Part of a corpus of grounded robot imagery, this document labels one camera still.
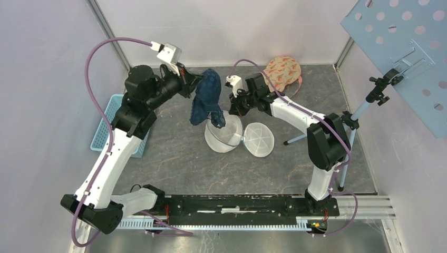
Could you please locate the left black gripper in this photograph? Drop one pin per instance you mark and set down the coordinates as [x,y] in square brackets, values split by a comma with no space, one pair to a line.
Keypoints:
[187,81]

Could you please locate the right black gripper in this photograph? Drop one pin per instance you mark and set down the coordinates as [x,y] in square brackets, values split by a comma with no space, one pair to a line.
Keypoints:
[235,108]

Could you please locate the dark blue lace bra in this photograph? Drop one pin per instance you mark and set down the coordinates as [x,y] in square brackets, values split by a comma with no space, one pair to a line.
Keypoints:
[205,104]

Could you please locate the white mesh laundry bag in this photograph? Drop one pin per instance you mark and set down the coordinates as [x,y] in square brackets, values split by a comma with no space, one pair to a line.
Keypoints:
[256,137]

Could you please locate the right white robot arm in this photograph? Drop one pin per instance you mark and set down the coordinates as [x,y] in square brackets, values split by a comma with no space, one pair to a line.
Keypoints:
[262,98]

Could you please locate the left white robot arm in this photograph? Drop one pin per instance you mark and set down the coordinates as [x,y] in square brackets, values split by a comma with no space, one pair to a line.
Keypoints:
[93,202]

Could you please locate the floral peach laundry bag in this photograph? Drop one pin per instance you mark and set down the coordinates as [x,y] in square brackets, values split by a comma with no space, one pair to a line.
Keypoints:
[284,71]

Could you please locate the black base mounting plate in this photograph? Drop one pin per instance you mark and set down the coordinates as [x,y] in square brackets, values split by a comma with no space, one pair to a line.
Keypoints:
[284,204]

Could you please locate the light blue tripod stand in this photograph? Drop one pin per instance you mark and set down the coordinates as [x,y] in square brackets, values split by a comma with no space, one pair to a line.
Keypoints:
[352,122]

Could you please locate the blue perforated panel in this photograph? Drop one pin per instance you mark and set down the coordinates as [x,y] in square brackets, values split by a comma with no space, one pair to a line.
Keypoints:
[410,37]

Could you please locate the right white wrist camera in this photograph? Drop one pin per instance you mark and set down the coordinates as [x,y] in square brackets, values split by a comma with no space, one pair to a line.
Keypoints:
[235,83]

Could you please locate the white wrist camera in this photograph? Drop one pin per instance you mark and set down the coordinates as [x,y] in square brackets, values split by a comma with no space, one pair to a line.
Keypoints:
[168,55]
[235,83]

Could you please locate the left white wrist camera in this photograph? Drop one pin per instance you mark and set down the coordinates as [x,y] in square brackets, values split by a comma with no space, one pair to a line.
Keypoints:
[168,55]

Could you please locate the light blue slotted cable duct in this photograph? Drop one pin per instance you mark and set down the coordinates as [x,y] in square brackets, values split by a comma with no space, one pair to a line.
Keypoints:
[150,224]

